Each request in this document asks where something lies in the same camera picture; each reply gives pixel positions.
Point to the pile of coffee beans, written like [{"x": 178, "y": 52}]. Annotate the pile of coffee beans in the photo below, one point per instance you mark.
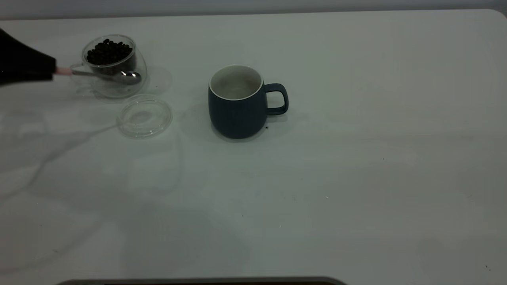
[{"x": 109, "y": 53}]

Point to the clear double-wall glass cup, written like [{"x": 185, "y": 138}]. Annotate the clear double-wall glass cup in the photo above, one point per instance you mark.
[{"x": 119, "y": 90}]

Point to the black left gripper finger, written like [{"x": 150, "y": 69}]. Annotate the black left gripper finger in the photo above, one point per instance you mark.
[{"x": 23, "y": 65}]

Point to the clear round glass lid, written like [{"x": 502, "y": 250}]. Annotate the clear round glass lid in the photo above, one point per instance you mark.
[{"x": 144, "y": 116}]

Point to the dark blue-grey ceramic mug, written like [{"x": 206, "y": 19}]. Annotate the dark blue-grey ceramic mug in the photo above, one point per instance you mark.
[{"x": 237, "y": 118}]

